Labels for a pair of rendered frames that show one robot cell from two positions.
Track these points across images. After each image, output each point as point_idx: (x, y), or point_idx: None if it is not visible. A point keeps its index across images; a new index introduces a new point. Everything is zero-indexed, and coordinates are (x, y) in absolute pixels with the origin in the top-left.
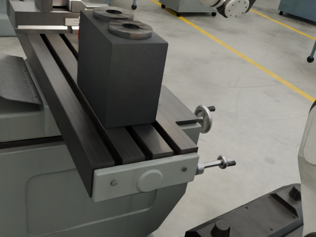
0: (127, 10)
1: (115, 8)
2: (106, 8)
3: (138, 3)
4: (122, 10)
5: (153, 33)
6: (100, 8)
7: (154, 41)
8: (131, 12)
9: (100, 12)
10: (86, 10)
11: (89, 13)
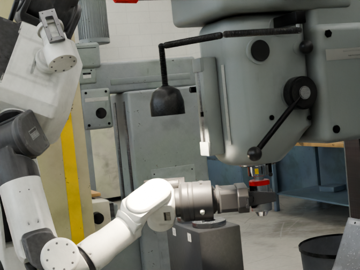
0: (197, 223)
1: (208, 222)
2: (216, 220)
3: None
4: (202, 223)
5: (175, 222)
6: (220, 220)
7: (175, 219)
8: (194, 222)
9: (218, 217)
10: (233, 225)
11: (229, 223)
